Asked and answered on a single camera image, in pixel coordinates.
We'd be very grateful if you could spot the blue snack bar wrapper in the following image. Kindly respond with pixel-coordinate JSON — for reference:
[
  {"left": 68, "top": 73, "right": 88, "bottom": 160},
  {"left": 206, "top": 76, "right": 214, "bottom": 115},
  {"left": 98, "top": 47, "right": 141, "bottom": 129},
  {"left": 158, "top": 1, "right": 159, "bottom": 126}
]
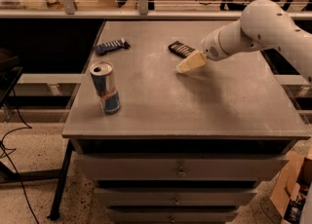
[{"left": 95, "top": 38, "right": 130, "bottom": 56}]

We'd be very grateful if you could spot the red bull can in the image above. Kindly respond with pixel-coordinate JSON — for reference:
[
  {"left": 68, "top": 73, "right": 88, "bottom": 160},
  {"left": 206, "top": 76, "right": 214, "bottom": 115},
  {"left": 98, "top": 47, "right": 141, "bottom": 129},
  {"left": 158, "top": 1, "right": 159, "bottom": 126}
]
[{"left": 89, "top": 61, "right": 120, "bottom": 115}]

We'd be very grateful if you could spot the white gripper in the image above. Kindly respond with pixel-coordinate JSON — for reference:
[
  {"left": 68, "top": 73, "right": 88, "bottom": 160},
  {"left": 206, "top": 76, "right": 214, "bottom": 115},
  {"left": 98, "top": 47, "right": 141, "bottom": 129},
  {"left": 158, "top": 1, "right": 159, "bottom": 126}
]
[{"left": 175, "top": 29, "right": 230, "bottom": 73}]

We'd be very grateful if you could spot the dark chocolate rxbar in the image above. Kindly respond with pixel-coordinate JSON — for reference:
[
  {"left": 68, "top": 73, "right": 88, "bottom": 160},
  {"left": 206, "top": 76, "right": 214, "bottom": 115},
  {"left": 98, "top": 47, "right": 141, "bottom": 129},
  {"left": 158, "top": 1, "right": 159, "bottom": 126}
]
[{"left": 168, "top": 41, "right": 195, "bottom": 58}]

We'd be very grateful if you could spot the grey drawer cabinet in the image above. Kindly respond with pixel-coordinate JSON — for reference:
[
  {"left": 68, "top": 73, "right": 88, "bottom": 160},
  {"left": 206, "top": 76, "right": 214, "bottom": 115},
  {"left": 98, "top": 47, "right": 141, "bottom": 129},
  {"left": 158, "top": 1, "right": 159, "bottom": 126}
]
[{"left": 63, "top": 20, "right": 309, "bottom": 224}]

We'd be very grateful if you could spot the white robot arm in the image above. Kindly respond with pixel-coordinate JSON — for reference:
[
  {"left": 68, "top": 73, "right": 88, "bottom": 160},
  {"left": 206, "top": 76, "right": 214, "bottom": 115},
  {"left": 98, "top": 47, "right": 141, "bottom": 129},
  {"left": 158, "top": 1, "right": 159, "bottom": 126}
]
[{"left": 176, "top": 0, "right": 312, "bottom": 82}]

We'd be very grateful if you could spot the black floor cable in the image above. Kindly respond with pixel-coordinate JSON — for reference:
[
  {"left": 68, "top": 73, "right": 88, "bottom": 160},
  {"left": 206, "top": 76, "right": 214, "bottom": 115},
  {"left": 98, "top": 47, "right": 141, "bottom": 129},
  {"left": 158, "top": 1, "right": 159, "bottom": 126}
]
[{"left": 0, "top": 88, "right": 41, "bottom": 224}]

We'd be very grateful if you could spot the cardboard box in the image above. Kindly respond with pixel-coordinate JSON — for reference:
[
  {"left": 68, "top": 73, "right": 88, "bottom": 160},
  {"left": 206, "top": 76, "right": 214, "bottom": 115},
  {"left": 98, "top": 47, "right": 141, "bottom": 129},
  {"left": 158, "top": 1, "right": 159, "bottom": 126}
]
[{"left": 270, "top": 151, "right": 312, "bottom": 224}]

